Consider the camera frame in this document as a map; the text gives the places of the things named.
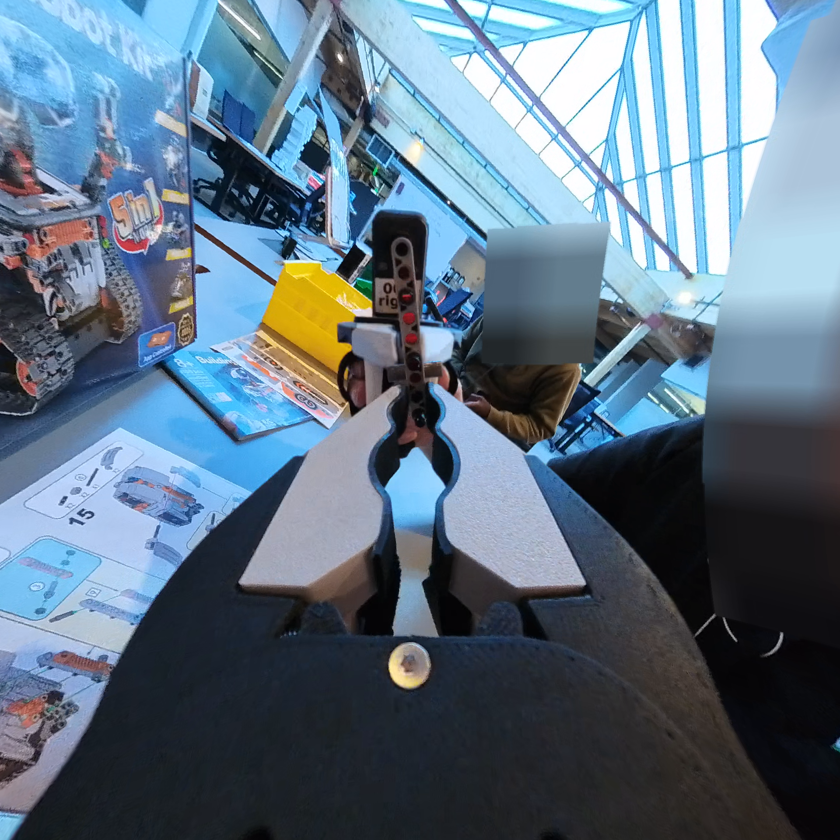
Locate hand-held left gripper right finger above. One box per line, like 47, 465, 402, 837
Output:
423, 382, 587, 637

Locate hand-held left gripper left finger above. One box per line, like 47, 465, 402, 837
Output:
238, 386, 403, 636

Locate grey perforated building beam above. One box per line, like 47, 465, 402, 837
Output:
387, 238, 434, 427

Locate light grey desk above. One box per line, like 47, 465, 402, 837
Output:
0, 217, 549, 821

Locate person's right hand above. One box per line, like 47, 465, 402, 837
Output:
344, 364, 462, 463

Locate small tablet screen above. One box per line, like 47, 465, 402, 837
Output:
337, 247, 374, 286

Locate white standing board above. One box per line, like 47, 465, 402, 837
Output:
323, 141, 353, 247

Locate yellow plastic bin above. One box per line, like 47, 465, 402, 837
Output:
261, 261, 375, 395

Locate orange and white sticker sheet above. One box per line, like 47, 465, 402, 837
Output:
211, 331, 349, 427

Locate long background table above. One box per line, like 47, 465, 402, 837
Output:
190, 113, 329, 227

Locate person's black sweater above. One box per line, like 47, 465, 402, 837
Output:
548, 416, 840, 840

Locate blue building booklet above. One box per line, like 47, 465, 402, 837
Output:
161, 351, 316, 442

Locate black office chair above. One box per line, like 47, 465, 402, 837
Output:
196, 140, 228, 199

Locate open instruction booklet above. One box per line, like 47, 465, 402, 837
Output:
0, 428, 253, 815

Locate blue robot kit box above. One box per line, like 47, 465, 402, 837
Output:
0, 0, 198, 417

